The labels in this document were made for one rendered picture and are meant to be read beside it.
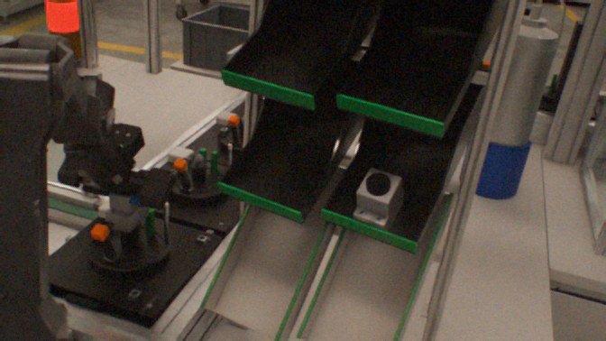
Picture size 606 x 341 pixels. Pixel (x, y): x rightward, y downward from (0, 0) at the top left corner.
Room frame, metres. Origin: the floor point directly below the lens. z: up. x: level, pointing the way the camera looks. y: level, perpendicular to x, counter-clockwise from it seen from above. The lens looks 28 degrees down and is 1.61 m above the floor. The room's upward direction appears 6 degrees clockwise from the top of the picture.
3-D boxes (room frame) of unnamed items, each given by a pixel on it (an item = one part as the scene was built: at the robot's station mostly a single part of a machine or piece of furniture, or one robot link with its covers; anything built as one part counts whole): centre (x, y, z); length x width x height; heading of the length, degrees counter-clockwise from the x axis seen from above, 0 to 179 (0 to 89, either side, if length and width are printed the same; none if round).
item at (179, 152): (1.06, 0.21, 1.01); 0.24 x 0.24 x 0.13; 74
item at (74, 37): (0.98, 0.43, 1.28); 0.05 x 0.05 x 0.05
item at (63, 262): (0.82, 0.28, 0.96); 0.24 x 0.24 x 0.02; 74
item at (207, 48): (2.96, 0.32, 0.73); 0.62 x 0.42 x 0.23; 74
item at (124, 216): (0.82, 0.28, 1.08); 0.08 x 0.04 x 0.07; 164
